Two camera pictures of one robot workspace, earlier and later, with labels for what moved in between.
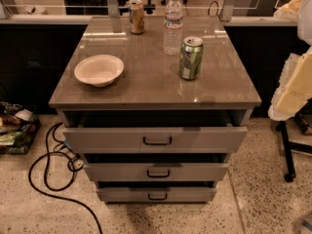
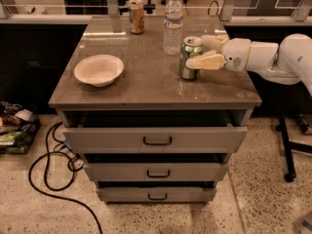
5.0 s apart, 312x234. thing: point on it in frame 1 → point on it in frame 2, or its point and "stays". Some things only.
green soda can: [191, 58] stays
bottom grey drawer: [156, 195] stays
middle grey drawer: [157, 172] stays
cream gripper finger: [294, 88] → [210, 60]
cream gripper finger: [290, 11] → [212, 42]
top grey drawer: [154, 140] stays
